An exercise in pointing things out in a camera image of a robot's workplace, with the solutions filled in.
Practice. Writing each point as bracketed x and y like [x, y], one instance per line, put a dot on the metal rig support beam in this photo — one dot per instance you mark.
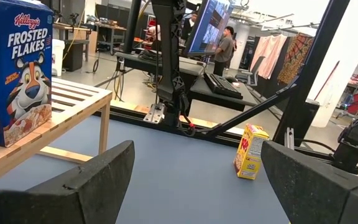
[312, 62]

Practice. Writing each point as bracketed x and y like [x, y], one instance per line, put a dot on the computer monitor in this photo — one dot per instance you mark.
[211, 28]

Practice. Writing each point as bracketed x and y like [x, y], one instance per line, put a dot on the orange patterned hanging cloth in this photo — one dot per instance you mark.
[295, 59]

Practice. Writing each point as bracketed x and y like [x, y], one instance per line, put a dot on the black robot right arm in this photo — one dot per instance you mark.
[169, 62]

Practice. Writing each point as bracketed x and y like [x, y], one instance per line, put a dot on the pink hanging cloth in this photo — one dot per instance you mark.
[267, 54]

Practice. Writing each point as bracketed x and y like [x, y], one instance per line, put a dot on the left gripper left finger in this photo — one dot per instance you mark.
[73, 202]

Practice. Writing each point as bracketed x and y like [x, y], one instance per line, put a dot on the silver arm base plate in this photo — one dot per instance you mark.
[154, 113]

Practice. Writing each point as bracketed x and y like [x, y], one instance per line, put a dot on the black pole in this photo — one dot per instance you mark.
[132, 25]

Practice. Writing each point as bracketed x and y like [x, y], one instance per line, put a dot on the blue Frosted Flakes cereal box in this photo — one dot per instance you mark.
[17, 77]

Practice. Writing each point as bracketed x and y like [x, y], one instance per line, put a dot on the person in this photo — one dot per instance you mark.
[192, 26]
[224, 49]

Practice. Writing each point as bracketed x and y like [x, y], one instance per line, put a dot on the yellow Corn Pops cereal box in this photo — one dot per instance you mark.
[249, 155]

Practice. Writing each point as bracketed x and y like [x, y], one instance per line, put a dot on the wooden slatted shelf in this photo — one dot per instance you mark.
[73, 105]

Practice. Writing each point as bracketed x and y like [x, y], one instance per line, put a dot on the grey office chair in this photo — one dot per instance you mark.
[252, 73]

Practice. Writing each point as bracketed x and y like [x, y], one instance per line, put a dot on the black keyboard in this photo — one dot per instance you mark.
[222, 85]

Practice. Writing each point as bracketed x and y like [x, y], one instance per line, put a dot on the dark grey computer desk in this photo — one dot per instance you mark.
[197, 93]

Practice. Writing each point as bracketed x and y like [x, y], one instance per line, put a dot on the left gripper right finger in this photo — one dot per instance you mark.
[315, 199]

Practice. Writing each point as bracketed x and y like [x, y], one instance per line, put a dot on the white bin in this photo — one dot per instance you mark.
[57, 57]

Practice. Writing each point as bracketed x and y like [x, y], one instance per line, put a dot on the blue-grey table mat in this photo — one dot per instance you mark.
[172, 174]

